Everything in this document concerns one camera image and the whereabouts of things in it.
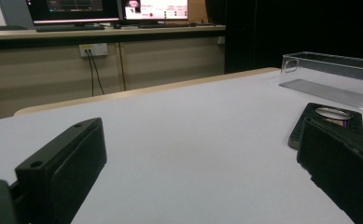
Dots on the wide black computer monitor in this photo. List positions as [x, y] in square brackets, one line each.
[73, 9]

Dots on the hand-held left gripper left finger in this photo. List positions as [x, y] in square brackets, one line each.
[61, 168]

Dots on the long beige office desk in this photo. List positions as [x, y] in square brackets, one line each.
[61, 33]

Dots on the black computer mouse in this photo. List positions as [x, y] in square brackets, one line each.
[117, 26]

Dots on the clear plastic storage box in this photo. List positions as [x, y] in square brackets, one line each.
[325, 90]

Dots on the computer monitor pink screen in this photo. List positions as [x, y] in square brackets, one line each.
[157, 9]

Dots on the black keyboard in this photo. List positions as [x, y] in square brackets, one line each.
[70, 28]
[166, 25]

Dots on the white table mat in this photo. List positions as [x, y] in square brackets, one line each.
[185, 140]

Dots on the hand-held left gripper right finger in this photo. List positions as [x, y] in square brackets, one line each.
[341, 168]

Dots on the black case round window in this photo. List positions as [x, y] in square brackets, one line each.
[355, 123]

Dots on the white wall socket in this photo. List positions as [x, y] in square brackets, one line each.
[94, 49]

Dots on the brown cardboard box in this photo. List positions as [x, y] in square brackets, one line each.
[198, 11]

